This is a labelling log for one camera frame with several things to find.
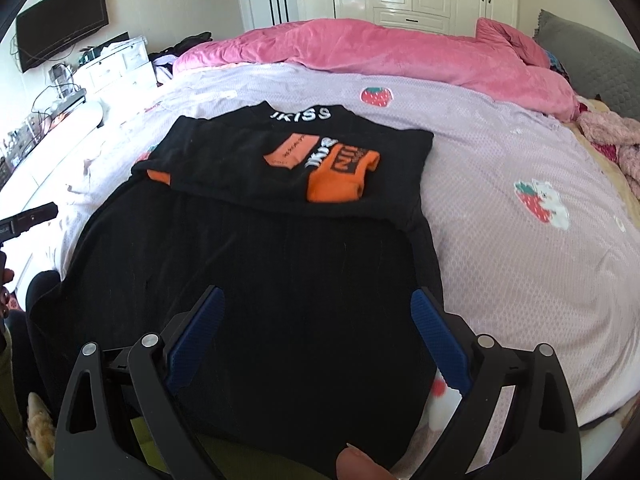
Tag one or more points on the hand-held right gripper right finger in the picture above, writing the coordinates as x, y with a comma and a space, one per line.
440, 341

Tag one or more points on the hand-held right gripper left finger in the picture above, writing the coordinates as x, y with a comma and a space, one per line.
195, 341

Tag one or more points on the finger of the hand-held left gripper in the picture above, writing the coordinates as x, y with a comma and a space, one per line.
35, 216

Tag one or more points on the black sweater with orange cuffs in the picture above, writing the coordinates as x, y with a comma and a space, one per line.
250, 285

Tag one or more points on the dark clothes pile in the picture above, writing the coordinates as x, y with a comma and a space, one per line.
185, 50

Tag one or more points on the person's left hand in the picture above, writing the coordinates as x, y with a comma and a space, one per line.
6, 277

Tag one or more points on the person's right hand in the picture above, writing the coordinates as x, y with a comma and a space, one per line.
362, 465

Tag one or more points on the white television cabinet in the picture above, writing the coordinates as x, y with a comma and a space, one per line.
55, 145

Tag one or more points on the person's green clothing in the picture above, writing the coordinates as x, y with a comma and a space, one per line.
225, 457

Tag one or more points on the clear jar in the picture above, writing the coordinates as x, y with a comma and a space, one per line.
62, 80

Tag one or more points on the white dresser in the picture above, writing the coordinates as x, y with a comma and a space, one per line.
120, 67

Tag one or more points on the beige fluffy slipper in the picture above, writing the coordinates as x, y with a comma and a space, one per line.
41, 425

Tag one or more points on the black flat television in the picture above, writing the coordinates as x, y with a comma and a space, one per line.
62, 25

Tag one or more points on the beige quilted blanket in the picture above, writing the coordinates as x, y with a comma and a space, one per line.
616, 186

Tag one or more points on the pink fluffy garment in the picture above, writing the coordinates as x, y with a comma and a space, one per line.
615, 130

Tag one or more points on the pink quilt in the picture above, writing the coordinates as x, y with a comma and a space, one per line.
400, 55

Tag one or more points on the dark patterned cloth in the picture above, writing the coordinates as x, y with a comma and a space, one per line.
558, 66

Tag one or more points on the grey quilted headboard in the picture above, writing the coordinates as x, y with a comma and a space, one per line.
595, 55

